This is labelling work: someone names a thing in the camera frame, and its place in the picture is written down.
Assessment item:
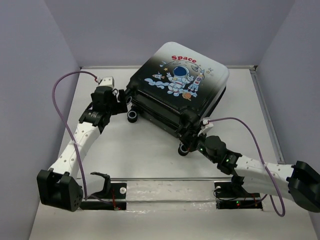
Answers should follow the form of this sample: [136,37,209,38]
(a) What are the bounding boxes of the black suitcase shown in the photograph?
[125,42,230,156]

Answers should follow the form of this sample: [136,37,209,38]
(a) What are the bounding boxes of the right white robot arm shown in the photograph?
[183,135,320,213]

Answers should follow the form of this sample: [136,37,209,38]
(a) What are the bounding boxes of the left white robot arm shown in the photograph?
[36,86,128,212]

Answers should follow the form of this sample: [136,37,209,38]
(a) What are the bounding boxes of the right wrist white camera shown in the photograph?
[197,118,214,137]

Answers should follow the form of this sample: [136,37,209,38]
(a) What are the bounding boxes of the wrist white camera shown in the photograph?
[197,118,214,137]
[97,76,115,89]

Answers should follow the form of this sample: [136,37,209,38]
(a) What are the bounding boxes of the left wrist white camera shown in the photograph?
[97,76,115,89]

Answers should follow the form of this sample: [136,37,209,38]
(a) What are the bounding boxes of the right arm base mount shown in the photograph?
[213,176,263,210]

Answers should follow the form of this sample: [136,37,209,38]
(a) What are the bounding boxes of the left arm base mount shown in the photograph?
[79,172,127,211]

